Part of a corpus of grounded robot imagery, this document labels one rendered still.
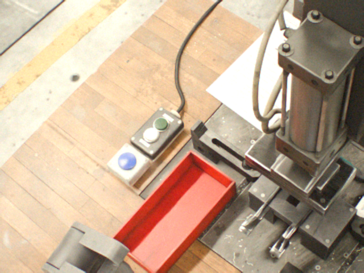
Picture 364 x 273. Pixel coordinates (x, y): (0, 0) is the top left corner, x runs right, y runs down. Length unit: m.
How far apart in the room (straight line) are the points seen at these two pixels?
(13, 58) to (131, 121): 1.40
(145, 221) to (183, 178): 0.12
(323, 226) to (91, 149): 0.55
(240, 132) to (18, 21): 1.66
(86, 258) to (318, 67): 0.44
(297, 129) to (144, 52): 0.70
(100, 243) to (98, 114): 0.65
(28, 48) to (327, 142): 2.00
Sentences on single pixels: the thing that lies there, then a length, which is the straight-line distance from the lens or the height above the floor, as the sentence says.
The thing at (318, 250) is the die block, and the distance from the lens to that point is 1.46.
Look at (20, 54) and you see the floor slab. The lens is 2.97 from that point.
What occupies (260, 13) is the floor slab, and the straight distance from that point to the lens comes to 2.91.
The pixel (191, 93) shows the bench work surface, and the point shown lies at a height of 0.90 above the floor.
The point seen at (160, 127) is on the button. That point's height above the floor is 0.94.
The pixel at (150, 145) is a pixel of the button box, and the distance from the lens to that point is 1.57.
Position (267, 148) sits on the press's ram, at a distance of 1.31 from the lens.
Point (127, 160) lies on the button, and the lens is 1.55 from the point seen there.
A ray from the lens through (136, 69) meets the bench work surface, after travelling 1.71.
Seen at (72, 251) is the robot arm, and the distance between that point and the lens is 1.08.
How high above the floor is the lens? 2.31
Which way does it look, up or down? 61 degrees down
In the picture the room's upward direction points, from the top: 11 degrees counter-clockwise
